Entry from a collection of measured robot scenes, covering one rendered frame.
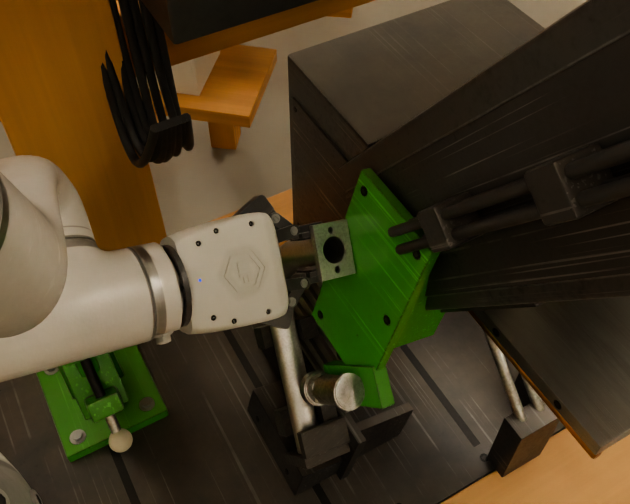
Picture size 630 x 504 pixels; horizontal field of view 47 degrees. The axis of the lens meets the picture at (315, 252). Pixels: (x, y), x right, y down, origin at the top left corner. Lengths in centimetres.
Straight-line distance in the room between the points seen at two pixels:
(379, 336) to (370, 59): 33
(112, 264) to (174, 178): 191
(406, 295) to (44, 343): 31
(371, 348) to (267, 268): 14
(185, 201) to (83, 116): 160
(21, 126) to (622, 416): 67
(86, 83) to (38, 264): 42
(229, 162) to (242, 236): 189
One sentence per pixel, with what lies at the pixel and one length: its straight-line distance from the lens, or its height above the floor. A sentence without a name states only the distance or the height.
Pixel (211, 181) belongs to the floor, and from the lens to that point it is 249.
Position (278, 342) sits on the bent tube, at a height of 104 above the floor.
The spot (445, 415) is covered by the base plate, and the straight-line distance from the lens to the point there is 96.
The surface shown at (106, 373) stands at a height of 99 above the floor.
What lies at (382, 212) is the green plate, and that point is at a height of 126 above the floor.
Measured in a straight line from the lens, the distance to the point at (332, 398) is 75.
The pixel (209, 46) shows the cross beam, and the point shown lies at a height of 120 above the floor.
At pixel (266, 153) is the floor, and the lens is 257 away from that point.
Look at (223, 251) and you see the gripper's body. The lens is 65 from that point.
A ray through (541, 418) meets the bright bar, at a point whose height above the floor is 101.
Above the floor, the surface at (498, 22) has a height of 124.
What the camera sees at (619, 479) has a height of 90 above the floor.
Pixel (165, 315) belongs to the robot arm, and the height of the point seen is 125.
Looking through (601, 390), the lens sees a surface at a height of 113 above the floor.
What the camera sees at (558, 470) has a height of 90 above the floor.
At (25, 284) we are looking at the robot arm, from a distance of 43.
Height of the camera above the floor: 175
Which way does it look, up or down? 51 degrees down
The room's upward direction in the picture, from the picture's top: straight up
